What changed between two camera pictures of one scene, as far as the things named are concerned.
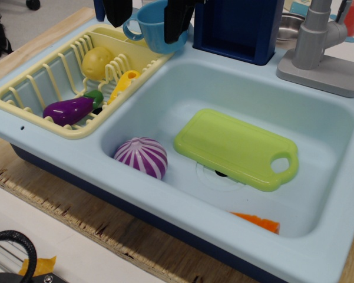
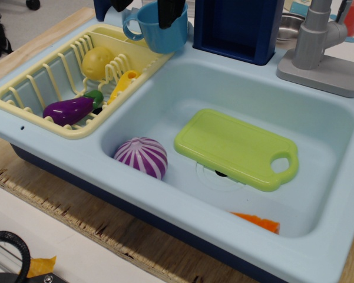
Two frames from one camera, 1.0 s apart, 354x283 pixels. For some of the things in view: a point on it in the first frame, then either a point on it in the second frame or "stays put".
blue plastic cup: x=151 y=19 stays put
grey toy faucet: x=305 y=63 stays put
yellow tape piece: x=43 y=266 stays put
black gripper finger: x=177 y=16 -> x=168 y=11
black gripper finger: x=118 y=11 -> x=120 y=5
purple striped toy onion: x=145 y=154 stays put
